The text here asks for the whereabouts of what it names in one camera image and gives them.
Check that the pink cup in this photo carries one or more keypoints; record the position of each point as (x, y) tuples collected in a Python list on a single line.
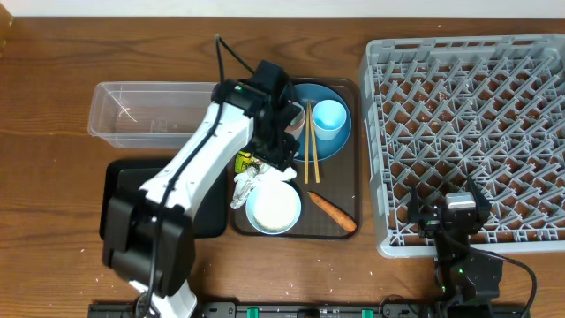
[(296, 125)]

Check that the brown serving tray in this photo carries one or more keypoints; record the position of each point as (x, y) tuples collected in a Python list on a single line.
[(339, 176)]

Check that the light blue cup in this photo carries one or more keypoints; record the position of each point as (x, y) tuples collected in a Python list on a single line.
[(329, 117)]

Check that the wooden chopstick right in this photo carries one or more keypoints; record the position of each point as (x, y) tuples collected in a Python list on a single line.
[(313, 140)]

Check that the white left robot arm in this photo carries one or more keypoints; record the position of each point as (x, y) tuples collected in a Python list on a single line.
[(148, 235)]

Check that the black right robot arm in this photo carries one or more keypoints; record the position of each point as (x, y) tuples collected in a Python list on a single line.
[(469, 280)]

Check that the clear plastic bin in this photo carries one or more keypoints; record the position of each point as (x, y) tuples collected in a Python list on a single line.
[(148, 114)]

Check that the dark blue plate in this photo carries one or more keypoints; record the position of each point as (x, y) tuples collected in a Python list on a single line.
[(316, 93)]

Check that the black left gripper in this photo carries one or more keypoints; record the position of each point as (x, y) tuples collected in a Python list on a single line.
[(283, 157)]

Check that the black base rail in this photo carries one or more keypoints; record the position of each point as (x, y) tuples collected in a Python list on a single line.
[(231, 310)]

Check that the white rice heap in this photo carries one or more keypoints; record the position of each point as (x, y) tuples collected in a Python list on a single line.
[(275, 206)]

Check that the black plastic tray bin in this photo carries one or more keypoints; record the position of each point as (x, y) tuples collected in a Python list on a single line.
[(131, 173)]

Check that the light blue bowl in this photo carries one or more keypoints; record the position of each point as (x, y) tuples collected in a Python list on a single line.
[(251, 219)]

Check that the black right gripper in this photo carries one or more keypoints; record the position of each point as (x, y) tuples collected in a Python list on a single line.
[(430, 222)]

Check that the grey dishwasher rack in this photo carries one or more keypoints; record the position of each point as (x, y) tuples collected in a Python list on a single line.
[(439, 111)]

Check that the orange carrot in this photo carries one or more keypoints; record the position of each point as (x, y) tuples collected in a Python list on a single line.
[(340, 217)]

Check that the white tissue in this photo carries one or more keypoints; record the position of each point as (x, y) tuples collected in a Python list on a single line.
[(252, 177)]

